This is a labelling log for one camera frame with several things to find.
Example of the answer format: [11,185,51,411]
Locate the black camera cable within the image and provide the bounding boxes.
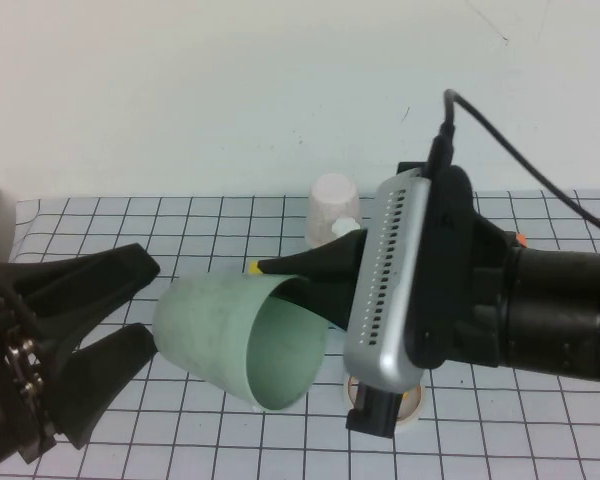
[427,88,600,240]

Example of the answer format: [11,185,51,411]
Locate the white black grid tablecloth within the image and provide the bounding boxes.
[0,188,600,480]

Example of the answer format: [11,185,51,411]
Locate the pink speckled cup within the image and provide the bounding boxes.
[304,173,365,247]

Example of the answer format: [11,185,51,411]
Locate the green plastic cup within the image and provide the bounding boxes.
[152,269,331,414]

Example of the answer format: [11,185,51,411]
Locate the white tape roll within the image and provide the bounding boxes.
[340,372,426,435]

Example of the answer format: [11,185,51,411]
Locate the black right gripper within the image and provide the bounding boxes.
[257,160,512,440]

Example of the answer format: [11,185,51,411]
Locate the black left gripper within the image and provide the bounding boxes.
[0,243,161,464]

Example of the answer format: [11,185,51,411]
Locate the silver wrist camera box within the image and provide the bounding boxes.
[342,167,434,396]

